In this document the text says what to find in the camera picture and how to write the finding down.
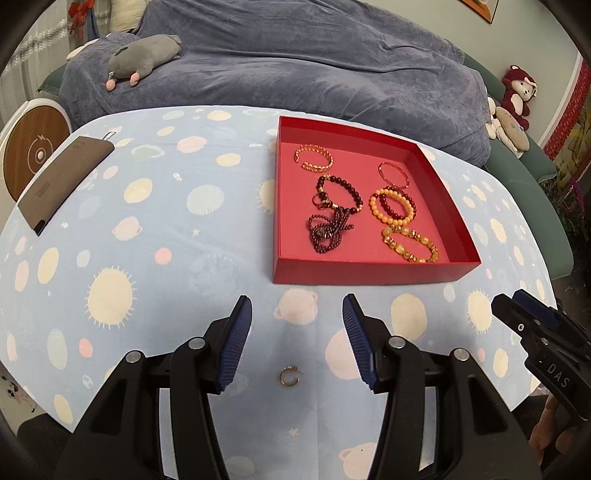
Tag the green sofa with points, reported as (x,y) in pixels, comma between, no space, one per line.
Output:
(521,175)

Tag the white plush toy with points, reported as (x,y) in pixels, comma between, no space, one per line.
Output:
(510,131)

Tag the gold hoop earring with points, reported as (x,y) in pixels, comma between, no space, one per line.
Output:
(282,381)

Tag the red wall banner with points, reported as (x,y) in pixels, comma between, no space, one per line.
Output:
(565,124)

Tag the person's right hand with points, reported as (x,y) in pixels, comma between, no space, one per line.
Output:
(549,424)

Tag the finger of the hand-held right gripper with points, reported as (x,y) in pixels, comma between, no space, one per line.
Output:
(535,309)
(508,311)

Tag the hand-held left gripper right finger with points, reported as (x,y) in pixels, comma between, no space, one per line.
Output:
(358,341)

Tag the blue planet print tablecloth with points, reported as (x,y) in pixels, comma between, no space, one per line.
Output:
(161,240)

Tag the red cardboard box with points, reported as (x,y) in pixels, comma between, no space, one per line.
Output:
(351,273)

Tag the cream plush toy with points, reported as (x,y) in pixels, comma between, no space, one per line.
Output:
(127,9)

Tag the white curtain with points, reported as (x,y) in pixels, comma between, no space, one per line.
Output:
(27,60)

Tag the green plant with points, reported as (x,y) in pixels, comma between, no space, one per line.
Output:
(572,198)

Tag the red monkey plush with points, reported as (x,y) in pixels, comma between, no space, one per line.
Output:
(517,99)

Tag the grey flat case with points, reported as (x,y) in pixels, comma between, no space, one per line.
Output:
(55,184)

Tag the red bow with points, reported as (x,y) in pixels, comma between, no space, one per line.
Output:
(81,9)

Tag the blue-grey blanket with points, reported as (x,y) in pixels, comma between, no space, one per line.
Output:
(300,60)

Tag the grey plush mouse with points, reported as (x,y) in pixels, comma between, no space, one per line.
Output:
(147,50)

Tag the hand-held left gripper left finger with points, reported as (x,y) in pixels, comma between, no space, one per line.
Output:
(235,341)

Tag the orange wall picture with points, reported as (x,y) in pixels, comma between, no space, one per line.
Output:
(480,9)

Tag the thin gold bangle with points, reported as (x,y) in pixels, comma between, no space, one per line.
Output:
(384,175)

